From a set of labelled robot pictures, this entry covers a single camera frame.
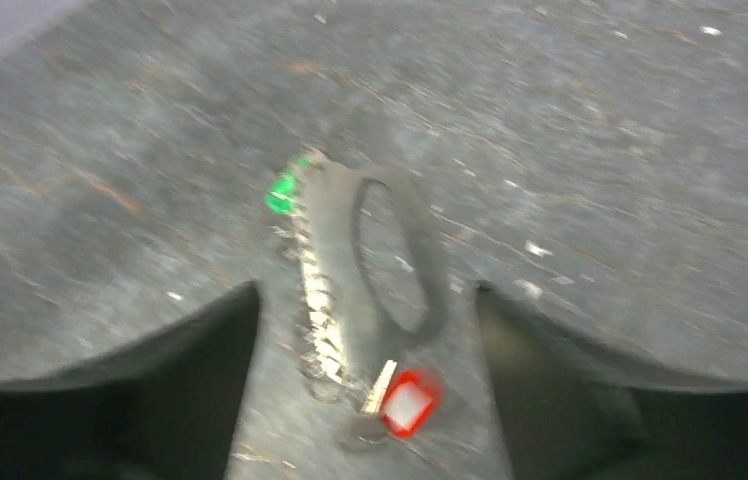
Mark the green capped key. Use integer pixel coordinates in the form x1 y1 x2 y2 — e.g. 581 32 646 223
264 156 311 215

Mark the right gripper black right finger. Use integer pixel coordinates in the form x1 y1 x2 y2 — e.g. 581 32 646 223
474 282 748 479

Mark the red capped key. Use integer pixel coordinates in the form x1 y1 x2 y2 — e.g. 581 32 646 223
339 360 445 452

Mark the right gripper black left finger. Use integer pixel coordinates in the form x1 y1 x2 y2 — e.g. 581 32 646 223
0 282 261 480

